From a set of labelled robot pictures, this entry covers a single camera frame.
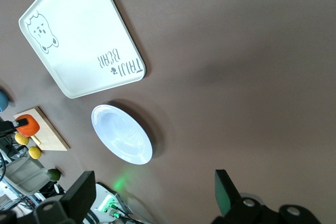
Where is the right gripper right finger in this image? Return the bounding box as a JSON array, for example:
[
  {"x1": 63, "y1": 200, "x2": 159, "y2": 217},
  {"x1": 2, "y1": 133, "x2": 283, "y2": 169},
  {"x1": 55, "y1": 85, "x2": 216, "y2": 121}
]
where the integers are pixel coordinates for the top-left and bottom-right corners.
[{"x1": 214, "y1": 168, "x2": 242, "y2": 217}]

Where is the yellow lemon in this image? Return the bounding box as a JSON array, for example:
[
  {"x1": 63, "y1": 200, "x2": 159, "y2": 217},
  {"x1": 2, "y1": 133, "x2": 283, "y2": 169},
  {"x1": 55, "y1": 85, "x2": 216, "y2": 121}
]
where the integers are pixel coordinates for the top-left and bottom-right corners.
[
  {"x1": 14, "y1": 132, "x2": 30, "y2": 145},
  {"x1": 28, "y1": 146, "x2": 43, "y2": 159}
]

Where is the bamboo cutting board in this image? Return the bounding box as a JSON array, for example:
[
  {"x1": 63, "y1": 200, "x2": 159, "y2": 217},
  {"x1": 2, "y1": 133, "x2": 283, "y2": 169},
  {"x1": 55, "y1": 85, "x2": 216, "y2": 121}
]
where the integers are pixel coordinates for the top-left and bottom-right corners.
[{"x1": 13, "y1": 106, "x2": 71, "y2": 152}]

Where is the grey plastic bin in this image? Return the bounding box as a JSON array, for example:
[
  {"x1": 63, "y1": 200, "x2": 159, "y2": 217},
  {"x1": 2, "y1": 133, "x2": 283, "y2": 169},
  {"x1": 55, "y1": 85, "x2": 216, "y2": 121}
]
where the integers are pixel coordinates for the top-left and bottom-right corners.
[{"x1": 4, "y1": 152, "x2": 51, "y2": 196}]

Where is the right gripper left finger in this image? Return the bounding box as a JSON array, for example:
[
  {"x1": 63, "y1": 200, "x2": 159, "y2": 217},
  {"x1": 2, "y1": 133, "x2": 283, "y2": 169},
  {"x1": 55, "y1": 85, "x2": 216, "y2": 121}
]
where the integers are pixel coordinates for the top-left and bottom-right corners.
[{"x1": 61, "y1": 170, "x2": 97, "y2": 224}]

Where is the blue bowl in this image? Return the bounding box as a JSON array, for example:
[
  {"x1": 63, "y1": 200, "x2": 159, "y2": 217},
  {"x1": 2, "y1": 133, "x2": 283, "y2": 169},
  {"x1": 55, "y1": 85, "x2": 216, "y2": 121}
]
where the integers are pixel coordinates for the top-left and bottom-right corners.
[{"x1": 0, "y1": 89, "x2": 11, "y2": 114}]

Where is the orange mandarin fruit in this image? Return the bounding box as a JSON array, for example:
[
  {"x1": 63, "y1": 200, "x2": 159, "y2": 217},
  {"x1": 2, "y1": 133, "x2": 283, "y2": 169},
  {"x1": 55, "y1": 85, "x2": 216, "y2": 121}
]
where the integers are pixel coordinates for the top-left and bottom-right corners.
[{"x1": 15, "y1": 114, "x2": 40, "y2": 137}]

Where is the cream bear print tray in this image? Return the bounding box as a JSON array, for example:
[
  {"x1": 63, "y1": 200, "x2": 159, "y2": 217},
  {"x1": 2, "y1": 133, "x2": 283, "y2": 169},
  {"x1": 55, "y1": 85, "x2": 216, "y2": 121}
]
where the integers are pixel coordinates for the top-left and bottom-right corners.
[{"x1": 18, "y1": 0, "x2": 147, "y2": 99}]

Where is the pale blue round plate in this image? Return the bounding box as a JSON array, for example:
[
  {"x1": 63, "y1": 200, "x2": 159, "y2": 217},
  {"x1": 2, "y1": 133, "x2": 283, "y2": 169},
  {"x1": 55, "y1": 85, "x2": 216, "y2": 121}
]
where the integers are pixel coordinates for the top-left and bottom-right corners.
[{"x1": 91, "y1": 104, "x2": 153, "y2": 166}]

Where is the dark green lime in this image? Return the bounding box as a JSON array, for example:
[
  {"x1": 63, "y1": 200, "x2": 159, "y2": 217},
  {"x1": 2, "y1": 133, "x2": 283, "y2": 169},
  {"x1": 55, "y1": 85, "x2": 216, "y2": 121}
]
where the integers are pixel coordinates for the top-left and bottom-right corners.
[{"x1": 46, "y1": 168, "x2": 61, "y2": 182}]

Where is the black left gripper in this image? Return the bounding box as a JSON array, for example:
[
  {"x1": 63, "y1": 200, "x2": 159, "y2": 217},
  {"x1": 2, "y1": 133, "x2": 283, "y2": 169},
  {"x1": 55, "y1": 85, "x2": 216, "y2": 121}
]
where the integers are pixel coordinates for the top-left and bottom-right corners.
[{"x1": 0, "y1": 118, "x2": 29, "y2": 138}]

